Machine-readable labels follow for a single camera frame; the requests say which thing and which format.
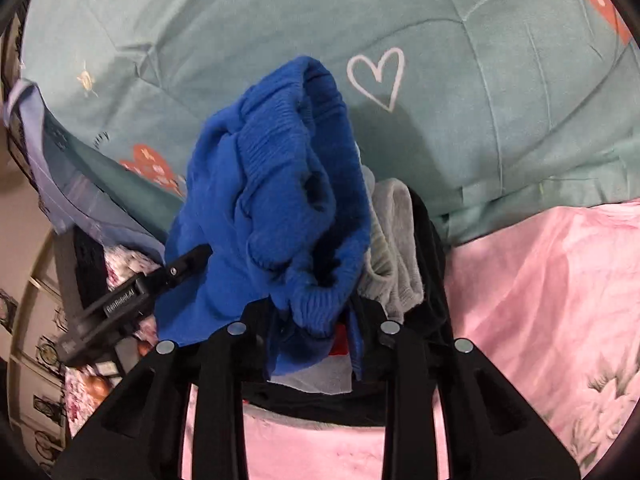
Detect blue pants with red stripe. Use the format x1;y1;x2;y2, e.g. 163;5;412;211
155;56;371;375

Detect red floral rolled quilt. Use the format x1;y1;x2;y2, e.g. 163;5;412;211
55;245;160;434

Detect dark framed pictures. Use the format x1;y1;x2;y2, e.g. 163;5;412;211
6;232;68;474

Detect blue plaid pillow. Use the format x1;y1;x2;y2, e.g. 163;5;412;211
3;80;164;263

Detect black folded pants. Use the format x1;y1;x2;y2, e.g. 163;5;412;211
243;191;452;429

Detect pink floral bed sheet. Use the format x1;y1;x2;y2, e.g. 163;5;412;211
179;199;640;480

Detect grey folded pants bottom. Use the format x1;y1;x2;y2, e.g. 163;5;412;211
270;356;352;396

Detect grey folded pants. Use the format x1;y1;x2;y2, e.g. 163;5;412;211
357;167;424;323
270;356;352;396

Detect grey folded pants upper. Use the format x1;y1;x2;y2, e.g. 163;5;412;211
357;167;424;323

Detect teal heart-print blanket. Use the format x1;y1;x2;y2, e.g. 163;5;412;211
22;0;639;245

